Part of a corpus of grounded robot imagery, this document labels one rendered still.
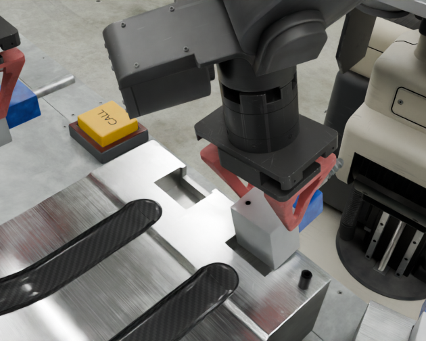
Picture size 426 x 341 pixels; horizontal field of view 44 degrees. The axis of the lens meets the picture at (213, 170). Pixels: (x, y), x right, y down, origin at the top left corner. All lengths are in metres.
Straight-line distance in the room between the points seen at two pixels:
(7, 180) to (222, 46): 0.46
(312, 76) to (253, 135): 2.07
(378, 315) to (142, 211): 0.25
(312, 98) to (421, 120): 1.49
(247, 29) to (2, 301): 0.32
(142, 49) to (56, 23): 2.47
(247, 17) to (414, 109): 0.58
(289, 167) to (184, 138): 1.63
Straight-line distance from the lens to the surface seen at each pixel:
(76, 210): 0.55
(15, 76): 0.55
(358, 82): 1.17
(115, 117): 0.74
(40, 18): 2.85
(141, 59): 0.32
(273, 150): 0.40
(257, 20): 0.27
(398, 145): 0.83
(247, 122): 0.38
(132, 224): 0.53
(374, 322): 0.53
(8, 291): 0.50
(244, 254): 0.54
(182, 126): 2.06
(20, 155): 0.75
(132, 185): 0.56
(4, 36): 0.51
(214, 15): 0.33
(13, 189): 0.71
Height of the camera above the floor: 1.28
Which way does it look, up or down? 43 degrees down
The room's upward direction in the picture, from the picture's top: 5 degrees clockwise
